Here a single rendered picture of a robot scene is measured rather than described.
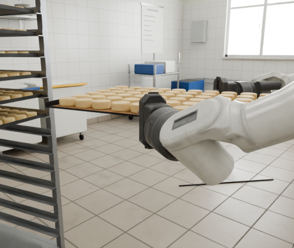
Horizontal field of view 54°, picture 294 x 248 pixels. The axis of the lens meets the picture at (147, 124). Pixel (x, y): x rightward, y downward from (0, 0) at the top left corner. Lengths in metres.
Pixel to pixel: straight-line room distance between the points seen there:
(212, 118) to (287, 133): 0.09
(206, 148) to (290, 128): 0.12
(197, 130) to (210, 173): 0.10
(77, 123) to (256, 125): 3.48
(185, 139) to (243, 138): 0.08
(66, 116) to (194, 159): 3.31
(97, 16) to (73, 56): 0.75
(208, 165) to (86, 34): 4.29
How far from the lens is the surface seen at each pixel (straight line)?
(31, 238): 1.82
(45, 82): 1.39
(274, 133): 0.39
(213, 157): 0.45
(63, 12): 4.46
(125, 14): 5.22
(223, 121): 0.39
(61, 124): 3.67
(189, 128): 0.40
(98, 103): 0.76
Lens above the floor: 1.15
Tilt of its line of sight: 14 degrees down
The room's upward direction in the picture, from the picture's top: straight up
